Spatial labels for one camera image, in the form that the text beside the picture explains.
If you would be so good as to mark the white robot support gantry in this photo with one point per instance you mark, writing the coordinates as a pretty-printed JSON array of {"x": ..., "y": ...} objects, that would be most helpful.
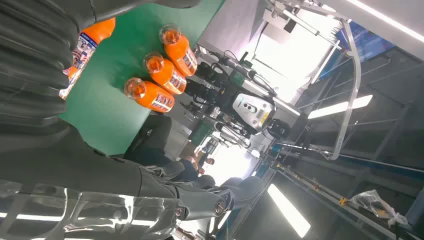
[{"x": 354, "y": 66}]

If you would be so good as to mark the green table mat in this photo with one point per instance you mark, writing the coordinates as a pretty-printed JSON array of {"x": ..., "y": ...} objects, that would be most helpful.
[{"x": 109, "y": 109}]

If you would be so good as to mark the ceiling light panel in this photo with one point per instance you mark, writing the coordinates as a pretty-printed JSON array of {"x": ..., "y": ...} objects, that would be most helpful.
[
  {"x": 288, "y": 210},
  {"x": 338, "y": 107}
]

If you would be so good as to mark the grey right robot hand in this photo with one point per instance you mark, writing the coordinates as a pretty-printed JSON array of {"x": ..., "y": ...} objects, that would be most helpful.
[{"x": 82, "y": 172}]

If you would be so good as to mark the clear plastic bag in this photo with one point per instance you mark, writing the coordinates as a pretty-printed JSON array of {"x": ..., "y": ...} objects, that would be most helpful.
[{"x": 374, "y": 205}]

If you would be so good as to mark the person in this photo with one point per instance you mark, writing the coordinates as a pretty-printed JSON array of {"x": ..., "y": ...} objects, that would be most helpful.
[{"x": 149, "y": 142}]

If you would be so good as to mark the standing humanoid robot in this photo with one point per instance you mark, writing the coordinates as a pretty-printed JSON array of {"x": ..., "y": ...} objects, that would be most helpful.
[{"x": 251, "y": 111}]

